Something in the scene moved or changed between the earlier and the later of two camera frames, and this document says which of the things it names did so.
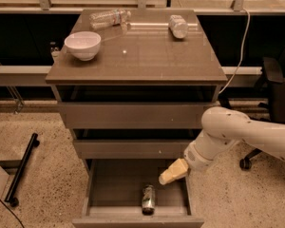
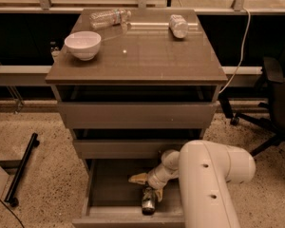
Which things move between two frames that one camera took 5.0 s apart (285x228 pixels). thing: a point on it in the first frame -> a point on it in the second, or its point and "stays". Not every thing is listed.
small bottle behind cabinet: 54,50 stays
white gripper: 194,158 -> 154,180
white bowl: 85,45 stays
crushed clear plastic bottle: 178,27 stays
